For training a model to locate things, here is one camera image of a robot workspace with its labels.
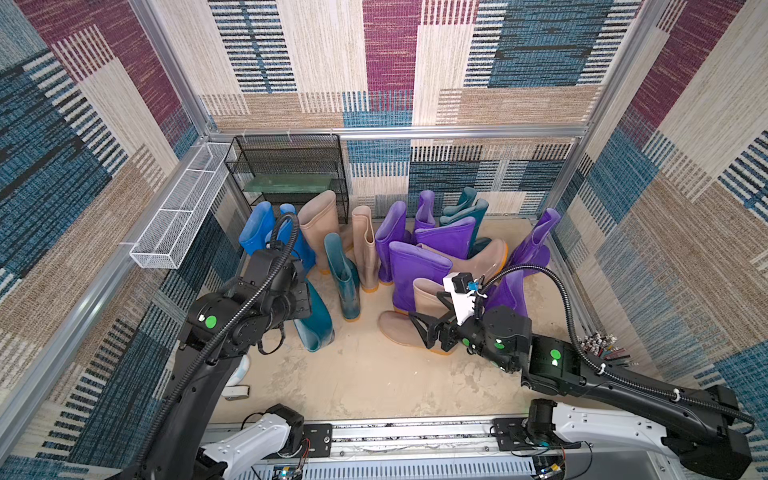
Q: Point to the red pencil cup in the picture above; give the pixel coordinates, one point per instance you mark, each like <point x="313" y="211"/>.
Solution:
<point x="603" y="346"/>

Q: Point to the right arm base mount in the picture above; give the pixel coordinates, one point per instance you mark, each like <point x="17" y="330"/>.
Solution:
<point x="534" y="432"/>

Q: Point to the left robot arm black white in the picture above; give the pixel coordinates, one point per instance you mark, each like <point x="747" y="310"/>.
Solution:
<point x="219" y="330"/>

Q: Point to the beige tall rain boot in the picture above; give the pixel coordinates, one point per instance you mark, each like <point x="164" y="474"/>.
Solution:
<point x="319" y="217"/>

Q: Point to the purple short rain boot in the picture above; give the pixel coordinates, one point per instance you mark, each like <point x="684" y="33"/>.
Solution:
<point x="409" y="263"/>

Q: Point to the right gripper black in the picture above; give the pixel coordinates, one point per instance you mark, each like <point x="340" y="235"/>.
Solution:
<point x="444" y="332"/>

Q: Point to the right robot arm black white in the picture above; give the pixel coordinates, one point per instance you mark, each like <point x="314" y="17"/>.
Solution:
<point x="586" y="397"/>

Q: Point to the white round alarm clock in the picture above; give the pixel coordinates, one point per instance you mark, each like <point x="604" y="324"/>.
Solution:
<point x="240" y="372"/>

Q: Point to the purple short boot rear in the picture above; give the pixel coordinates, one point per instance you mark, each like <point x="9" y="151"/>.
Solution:
<point x="454" y="239"/>

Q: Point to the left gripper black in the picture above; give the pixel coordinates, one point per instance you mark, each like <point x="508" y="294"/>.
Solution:
<point x="302" y="290"/>

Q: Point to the large teal rain boot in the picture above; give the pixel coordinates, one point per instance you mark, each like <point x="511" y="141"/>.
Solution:
<point x="315" y="331"/>

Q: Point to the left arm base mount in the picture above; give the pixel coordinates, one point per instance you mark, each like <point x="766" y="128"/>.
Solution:
<point x="312" y="439"/>

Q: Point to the purple boot near right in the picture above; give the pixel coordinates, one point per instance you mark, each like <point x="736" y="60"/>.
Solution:
<point x="509" y="292"/>

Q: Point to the purple tall rain boot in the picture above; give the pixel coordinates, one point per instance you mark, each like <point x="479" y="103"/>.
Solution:
<point x="392" y="229"/>

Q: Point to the purple boot far right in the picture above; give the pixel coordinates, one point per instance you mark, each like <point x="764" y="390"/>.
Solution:
<point x="532" y="250"/>

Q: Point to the white wire mesh basket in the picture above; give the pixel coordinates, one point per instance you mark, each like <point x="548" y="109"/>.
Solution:
<point x="168" y="237"/>

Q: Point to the beige short rain boot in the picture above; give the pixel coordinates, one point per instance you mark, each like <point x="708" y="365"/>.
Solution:
<point x="397" y="326"/>

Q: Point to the blue rain boot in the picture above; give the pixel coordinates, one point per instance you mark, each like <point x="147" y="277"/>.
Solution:
<point x="301" y="248"/>
<point x="258" y="226"/>

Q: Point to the small white grey box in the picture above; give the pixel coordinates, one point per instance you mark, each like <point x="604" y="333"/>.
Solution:
<point x="236" y="392"/>

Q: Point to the teal boot at back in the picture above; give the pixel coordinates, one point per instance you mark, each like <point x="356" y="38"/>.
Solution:
<point x="465" y="198"/>

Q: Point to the purple boot at back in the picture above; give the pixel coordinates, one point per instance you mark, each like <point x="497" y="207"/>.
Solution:
<point x="424" y="218"/>

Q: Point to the slim teal rain boot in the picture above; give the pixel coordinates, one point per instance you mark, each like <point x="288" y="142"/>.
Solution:
<point x="345" y="275"/>

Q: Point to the beige boot lying behind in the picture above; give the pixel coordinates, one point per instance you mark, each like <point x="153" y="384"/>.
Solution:
<point x="488" y="262"/>

